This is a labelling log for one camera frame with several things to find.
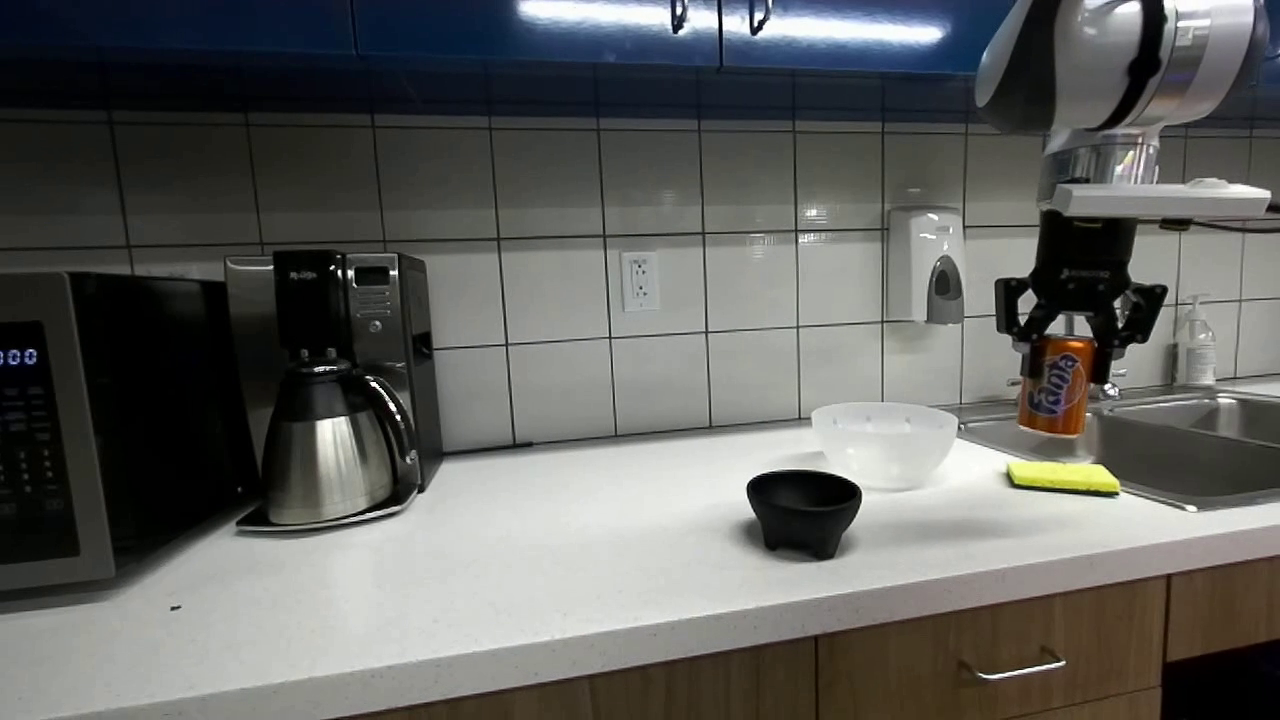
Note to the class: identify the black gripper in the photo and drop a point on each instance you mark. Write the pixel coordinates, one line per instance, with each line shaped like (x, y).
(1083, 264)

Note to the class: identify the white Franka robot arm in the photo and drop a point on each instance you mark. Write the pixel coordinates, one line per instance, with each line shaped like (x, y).
(1107, 61)

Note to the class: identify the yellow sponge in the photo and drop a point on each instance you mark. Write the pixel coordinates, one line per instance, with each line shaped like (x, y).
(1060, 476)

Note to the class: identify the clear soap pump bottle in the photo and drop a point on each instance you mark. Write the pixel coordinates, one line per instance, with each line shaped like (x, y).
(1198, 351)

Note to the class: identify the stainless steel double sink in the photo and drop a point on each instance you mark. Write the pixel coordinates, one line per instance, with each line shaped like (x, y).
(1184, 454)

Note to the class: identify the clear plastic bowl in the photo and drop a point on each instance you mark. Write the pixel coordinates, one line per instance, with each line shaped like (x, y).
(886, 446)

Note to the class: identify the black footed bowl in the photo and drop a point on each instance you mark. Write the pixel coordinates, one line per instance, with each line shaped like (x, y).
(805, 513)

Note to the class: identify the wooden drawer front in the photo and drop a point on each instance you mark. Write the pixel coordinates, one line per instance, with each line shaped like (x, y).
(933, 640)

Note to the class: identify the blue upper cabinet door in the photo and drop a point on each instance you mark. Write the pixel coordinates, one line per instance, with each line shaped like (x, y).
(535, 40)
(865, 47)

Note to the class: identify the wooden lower cabinet door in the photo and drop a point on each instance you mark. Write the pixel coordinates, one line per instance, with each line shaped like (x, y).
(694, 685)

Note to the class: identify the black steel coffee maker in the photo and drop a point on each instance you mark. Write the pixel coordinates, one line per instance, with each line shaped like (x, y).
(387, 321)

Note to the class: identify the stainless steel carafe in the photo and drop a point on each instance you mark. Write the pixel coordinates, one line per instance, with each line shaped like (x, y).
(325, 446)

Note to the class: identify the black silver microwave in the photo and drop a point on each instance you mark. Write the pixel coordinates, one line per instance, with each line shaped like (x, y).
(123, 414)

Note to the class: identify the white wall soap dispenser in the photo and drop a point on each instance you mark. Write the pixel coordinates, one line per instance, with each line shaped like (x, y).
(923, 262)

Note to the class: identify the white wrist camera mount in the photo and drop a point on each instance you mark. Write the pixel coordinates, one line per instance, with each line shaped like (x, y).
(1161, 200)

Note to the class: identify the white wall outlet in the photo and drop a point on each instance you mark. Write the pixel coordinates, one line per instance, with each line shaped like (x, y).
(643, 287)

